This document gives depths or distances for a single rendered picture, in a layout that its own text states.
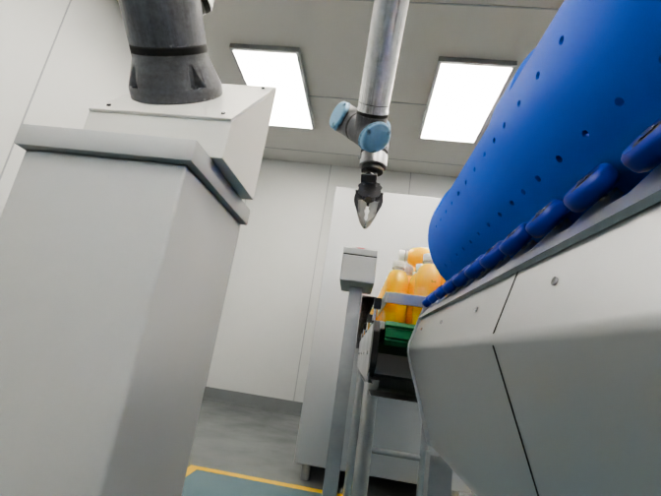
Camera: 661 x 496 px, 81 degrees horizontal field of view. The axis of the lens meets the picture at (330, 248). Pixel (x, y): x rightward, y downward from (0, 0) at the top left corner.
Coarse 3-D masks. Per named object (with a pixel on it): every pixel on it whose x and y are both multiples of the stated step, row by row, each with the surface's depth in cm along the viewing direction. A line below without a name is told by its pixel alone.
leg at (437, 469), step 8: (432, 456) 80; (440, 456) 80; (432, 464) 79; (440, 464) 79; (424, 472) 83; (432, 472) 79; (440, 472) 79; (448, 472) 79; (424, 480) 82; (432, 480) 79; (440, 480) 78; (448, 480) 78; (424, 488) 81; (432, 488) 78; (440, 488) 78; (448, 488) 78
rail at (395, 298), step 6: (390, 294) 105; (396, 294) 105; (402, 294) 105; (408, 294) 105; (390, 300) 105; (396, 300) 105; (402, 300) 105; (408, 300) 105; (414, 300) 105; (420, 300) 105; (438, 300) 104; (414, 306) 105; (420, 306) 104
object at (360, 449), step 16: (368, 336) 132; (368, 352) 117; (368, 368) 103; (368, 384) 127; (384, 384) 165; (400, 384) 184; (368, 400) 125; (400, 400) 107; (416, 400) 114; (352, 416) 225; (368, 416) 124; (352, 432) 222; (368, 432) 123; (352, 448) 220; (368, 448) 122; (352, 464) 218; (368, 464) 121; (352, 480) 216; (368, 480) 121
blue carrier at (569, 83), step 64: (576, 0) 30; (640, 0) 24; (576, 64) 31; (640, 64) 26; (512, 128) 42; (576, 128) 33; (640, 128) 28; (448, 192) 85; (512, 192) 46; (448, 256) 76; (512, 256) 55
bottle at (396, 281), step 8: (392, 272) 123; (400, 272) 122; (392, 280) 121; (400, 280) 120; (392, 288) 120; (400, 288) 120; (392, 304) 119; (384, 312) 120; (392, 312) 118; (400, 312) 118; (384, 320) 119; (392, 320) 117; (400, 320) 118
